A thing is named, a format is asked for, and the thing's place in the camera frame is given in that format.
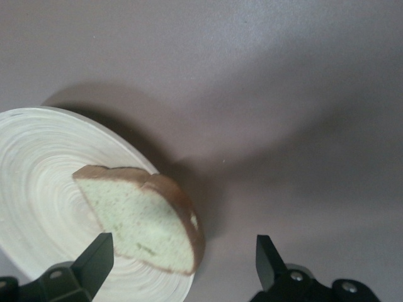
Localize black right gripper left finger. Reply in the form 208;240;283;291
0;232;114;302

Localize slice of brown-crust bread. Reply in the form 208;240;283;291
72;165;206;277

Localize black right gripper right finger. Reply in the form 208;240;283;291
251;234;383;302

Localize round light wooden plate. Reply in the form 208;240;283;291
0;106;195;302

